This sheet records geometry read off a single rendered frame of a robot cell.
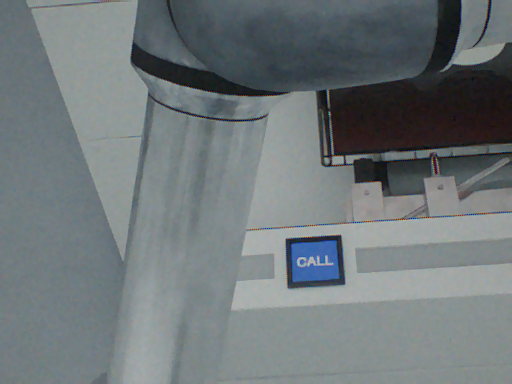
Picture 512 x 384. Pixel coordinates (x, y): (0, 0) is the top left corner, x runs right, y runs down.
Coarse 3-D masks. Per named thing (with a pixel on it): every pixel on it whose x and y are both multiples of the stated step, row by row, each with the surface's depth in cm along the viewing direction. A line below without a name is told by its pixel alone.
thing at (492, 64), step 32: (480, 64) 120; (352, 96) 119; (384, 96) 119; (416, 96) 118; (448, 96) 118; (480, 96) 117; (352, 128) 116; (384, 128) 116; (416, 128) 115; (448, 128) 114; (480, 128) 114
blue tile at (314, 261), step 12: (300, 252) 98; (312, 252) 98; (324, 252) 98; (336, 252) 98; (300, 264) 97; (312, 264) 97; (324, 264) 97; (336, 264) 97; (300, 276) 96; (312, 276) 96; (324, 276) 96; (336, 276) 96
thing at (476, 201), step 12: (468, 192) 111; (480, 192) 111; (492, 192) 111; (504, 192) 111; (348, 204) 112; (384, 204) 111; (396, 204) 111; (408, 204) 111; (420, 204) 111; (468, 204) 110; (480, 204) 110; (492, 204) 110; (504, 204) 110; (348, 216) 111; (396, 216) 110; (420, 216) 110
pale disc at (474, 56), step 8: (480, 48) 122; (488, 48) 122; (496, 48) 121; (464, 56) 121; (472, 56) 121; (480, 56) 121; (488, 56) 121; (456, 64) 121; (464, 64) 120; (472, 64) 120
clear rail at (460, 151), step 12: (468, 144) 113; (480, 144) 112; (492, 144) 112; (504, 144) 112; (336, 156) 113; (348, 156) 113; (360, 156) 113; (372, 156) 113; (384, 156) 113; (396, 156) 113; (408, 156) 112; (420, 156) 112; (444, 156) 112; (456, 156) 112; (468, 156) 112
